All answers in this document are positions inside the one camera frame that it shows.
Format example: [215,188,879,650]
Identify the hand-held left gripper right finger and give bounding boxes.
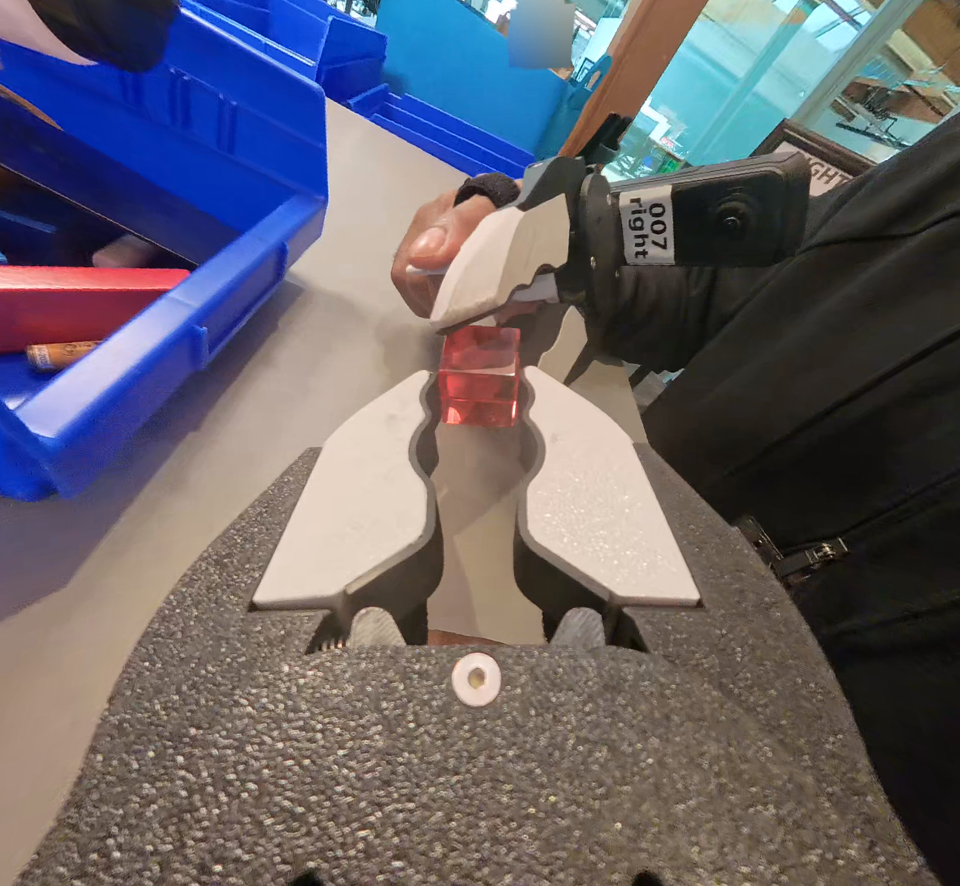
[513,367,704,647]

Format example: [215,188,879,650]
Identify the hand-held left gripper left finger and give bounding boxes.
[252,370,445,647]

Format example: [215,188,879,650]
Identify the red transparent cube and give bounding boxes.
[437,325,524,428]

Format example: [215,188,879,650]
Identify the blue plastic bin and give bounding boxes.
[348,83,535,178]
[157,0,390,101]
[0,1,331,503]

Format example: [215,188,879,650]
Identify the copper AA battery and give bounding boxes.
[26,338,104,374]

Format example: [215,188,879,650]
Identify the person's right forearm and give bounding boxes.
[600,256,834,377]

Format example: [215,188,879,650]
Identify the dark framed picture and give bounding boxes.
[750,119,879,197]

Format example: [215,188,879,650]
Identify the person's black jacket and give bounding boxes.
[641,117,960,879]

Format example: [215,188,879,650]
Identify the long red box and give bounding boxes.
[0,265,192,354]

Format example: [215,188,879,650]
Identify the small white block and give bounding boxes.
[93,235,162,270]

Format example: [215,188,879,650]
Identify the black hanging strap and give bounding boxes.
[577,113,635,167]

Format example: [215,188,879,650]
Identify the wooden post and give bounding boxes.
[558,0,755,159]

